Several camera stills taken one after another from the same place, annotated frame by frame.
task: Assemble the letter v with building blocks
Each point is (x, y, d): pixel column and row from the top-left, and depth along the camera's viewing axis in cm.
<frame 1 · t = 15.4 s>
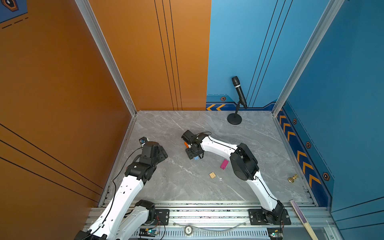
left hand: (160, 149, 81), fingers open
right hand: (193, 153, 97), fingers open
black microphone stand: (235, 119, 117), point 2 cm above the table
black microphone: (241, 98, 101), point 22 cm above the table
small wooden building block: (212, 175, 88), on the table
brass bell: (291, 180, 86), on the table

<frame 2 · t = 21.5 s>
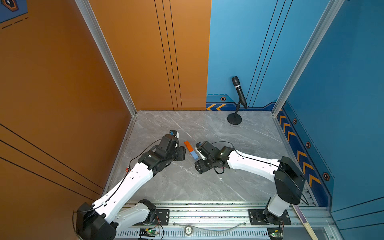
left hand: (183, 148, 79), fingers open
right hand: (201, 164, 84), fingers open
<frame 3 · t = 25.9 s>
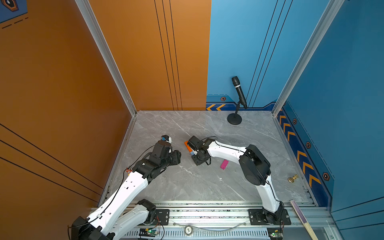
left hand: (178, 152, 79), fingers open
right hand: (198, 160, 94), fingers open
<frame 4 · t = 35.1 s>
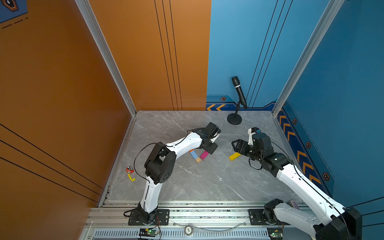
left hand: (211, 144, 94), fingers open
right hand: (236, 144, 79), fingers open
pink building block: (204, 155, 95), point 3 cm above the table
yellow building block: (234, 156, 95), point 2 cm above the table
small yellow hook: (130, 178, 87), point 2 cm above the table
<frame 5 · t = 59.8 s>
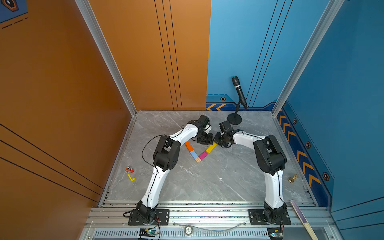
left hand: (212, 141, 100), fingers open
right hand: (214, 140, 103), fingers closed
yellow building block: (211, 147, 99), point 2 cm above the table
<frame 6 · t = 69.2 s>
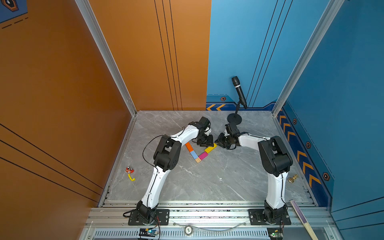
left hand: (213, 143, 100), fingers open
right hand: (215, 141, 101), fingers closed
